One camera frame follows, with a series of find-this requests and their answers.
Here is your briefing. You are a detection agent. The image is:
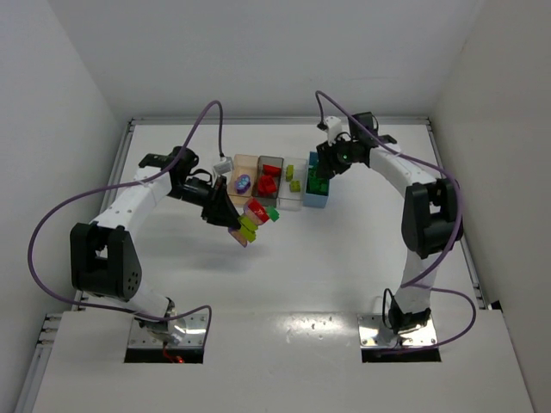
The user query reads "dark green square lego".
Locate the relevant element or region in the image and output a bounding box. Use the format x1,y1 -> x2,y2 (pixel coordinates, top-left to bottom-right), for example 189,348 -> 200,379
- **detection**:
306,166 -> 329,196

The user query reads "purple flower lego stack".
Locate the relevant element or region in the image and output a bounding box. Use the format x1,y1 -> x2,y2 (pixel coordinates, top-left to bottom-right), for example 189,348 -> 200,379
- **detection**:
234,174 -> 251,194

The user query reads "lime purple lego stack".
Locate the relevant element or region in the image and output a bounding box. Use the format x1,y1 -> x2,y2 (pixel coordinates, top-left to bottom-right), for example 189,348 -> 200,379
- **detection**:
228,198 -> 280,248

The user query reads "lime curved lego brick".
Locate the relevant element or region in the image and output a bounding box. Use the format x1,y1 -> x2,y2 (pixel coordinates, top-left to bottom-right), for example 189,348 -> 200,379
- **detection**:
285,164 -> 294,182

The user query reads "lime square lego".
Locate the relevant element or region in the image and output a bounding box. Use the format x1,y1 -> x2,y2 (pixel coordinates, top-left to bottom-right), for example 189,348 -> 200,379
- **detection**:
289,181 -> 301,193

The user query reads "red flower lego brick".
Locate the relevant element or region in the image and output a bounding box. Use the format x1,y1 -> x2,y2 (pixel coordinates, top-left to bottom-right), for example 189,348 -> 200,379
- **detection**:
257,164 -> 282,196

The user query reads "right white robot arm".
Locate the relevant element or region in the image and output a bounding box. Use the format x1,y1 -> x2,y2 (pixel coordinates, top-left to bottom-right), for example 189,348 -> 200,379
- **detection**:
316,113 -> 462,334

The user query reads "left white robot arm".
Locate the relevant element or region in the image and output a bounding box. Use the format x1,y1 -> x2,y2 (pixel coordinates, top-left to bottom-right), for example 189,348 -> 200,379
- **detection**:
70,146 -> 239,333

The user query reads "blue container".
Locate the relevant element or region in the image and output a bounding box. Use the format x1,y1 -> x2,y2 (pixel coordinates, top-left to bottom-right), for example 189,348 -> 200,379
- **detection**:
303,151 -> 330,208

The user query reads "clear transparent container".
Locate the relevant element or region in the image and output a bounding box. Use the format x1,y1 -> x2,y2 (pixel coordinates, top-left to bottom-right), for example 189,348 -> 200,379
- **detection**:
277,157 -> 307,211

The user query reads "orange transparent container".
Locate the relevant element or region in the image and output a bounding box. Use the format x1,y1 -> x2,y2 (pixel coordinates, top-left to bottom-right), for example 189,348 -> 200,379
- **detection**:
227,154 -> 258,207

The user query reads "dark grey transparent container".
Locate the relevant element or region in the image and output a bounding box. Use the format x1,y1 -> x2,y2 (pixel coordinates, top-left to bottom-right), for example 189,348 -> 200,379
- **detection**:
252,156 -> 283,207

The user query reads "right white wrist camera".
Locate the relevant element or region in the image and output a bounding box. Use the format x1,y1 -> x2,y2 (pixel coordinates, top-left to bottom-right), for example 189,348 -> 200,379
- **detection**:
321,116 -> 343,145

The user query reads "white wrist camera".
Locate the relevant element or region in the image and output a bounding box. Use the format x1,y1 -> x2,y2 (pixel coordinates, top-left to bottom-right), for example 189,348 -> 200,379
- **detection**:
321,116 -> 343,145
213,157 -> 234,176

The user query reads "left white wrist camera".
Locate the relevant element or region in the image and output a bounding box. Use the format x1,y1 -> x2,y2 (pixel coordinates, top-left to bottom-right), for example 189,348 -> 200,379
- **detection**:
213,157 -> 234,176

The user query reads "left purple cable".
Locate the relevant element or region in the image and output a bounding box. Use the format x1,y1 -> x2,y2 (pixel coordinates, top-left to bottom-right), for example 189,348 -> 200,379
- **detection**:
28,100 -> 225,345

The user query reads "purple cable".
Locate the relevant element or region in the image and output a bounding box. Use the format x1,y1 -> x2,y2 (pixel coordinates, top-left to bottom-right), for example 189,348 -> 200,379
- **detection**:
28,100 -> 225,345
314,89 -> 478,356

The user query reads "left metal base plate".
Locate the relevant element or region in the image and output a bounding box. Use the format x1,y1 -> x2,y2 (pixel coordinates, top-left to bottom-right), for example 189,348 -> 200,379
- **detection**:
127,312 -> 209,350

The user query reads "metal base plate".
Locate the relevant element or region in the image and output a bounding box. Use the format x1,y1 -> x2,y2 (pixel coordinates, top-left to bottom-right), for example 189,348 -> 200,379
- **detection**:
357,314 -> 438,351
127,312 -> 209,350

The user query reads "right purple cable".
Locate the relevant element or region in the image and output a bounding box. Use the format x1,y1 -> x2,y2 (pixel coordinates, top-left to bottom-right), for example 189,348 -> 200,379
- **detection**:
314,89 -> 478,356

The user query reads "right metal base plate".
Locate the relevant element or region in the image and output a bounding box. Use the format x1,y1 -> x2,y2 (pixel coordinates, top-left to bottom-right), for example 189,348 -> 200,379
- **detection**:
357,314 -> 438,351

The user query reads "aluminium frame rail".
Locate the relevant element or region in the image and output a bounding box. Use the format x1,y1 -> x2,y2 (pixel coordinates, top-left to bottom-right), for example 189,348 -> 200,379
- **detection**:
12,114 -> 492,413

